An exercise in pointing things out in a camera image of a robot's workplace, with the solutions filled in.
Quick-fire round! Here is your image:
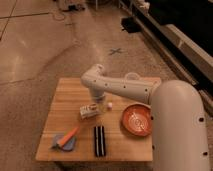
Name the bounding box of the white labelled bottle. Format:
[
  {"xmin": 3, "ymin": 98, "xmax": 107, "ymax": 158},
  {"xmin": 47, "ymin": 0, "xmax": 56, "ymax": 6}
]
[{"xmin": 80, "ymin": 102, "xmax": 113, "ymax": 119}]

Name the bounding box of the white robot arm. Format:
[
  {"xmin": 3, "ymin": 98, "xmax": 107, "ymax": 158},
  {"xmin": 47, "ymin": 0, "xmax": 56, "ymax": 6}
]
[{"xmin": 81, "ymin": 64, "xmax": 211, "ymax": 171}]

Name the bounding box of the orange ceramic bowl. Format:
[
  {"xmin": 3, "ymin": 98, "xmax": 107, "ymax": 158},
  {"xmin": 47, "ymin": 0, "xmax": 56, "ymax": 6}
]
[{"xmin": 121, "ymin": 104, "xmax": 152, "ymax": 137}]

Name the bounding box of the wooden folding table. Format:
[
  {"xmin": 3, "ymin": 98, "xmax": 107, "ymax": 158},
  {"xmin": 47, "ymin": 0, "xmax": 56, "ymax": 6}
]
[{"xmin": 36, "ymin": 78, "xmax": 153, "ymax": 164}]

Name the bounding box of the orange marker pen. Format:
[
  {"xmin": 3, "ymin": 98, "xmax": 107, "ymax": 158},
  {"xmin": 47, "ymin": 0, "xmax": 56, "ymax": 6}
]
[{"xmin": 57, "ymin": 127, "xmax": 79, "ymax": 147}]

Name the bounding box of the black box on floor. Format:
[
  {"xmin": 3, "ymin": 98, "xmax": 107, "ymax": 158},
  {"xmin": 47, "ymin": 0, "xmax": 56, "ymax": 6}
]
[{"xmin": 121, "ymin": 17, "xmax": 141, "ymax": 33}]

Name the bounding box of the blue grey cloth pad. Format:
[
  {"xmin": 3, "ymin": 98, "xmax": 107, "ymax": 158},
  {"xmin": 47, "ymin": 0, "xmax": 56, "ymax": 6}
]
[{"xmin": 51, "ymin": 134, "xmax": 76, "ymax": 151}]

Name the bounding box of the dark shelf bench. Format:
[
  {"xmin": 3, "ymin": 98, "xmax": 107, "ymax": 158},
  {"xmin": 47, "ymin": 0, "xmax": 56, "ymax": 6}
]
[{"xmin": 118, "ymin": 0, "xmax": 213, "ymax": 117}]

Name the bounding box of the grey equipment with cables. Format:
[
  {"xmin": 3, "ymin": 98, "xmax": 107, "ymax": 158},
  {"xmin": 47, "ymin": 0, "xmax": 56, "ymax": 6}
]
[{"xmin": 56, "ymin": 0, "xmax": 85, "ymax": 11}]

